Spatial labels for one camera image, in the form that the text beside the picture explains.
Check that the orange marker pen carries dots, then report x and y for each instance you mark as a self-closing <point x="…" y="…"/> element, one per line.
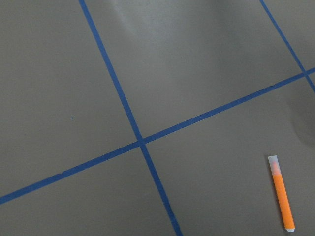
<point x="279" y="185"/>

